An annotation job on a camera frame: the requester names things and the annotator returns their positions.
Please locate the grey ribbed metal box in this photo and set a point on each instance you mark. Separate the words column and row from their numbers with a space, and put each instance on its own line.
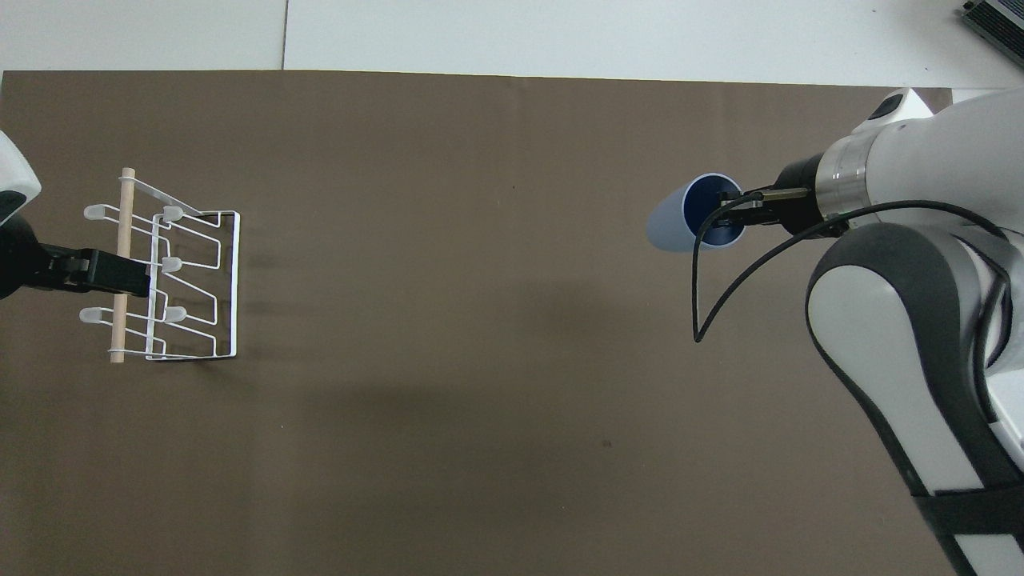
column 1000, row 20

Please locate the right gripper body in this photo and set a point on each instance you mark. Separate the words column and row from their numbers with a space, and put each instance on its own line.
column 798, row 210

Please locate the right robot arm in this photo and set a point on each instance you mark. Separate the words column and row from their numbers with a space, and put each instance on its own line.
column 888, row 360

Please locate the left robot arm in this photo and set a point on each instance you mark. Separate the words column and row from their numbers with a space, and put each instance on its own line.
column 14, row 178

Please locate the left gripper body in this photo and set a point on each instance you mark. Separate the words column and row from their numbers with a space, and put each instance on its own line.
column 16, row 260

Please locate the light blue cup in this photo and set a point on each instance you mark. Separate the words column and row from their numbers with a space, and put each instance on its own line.
column 668, row 224

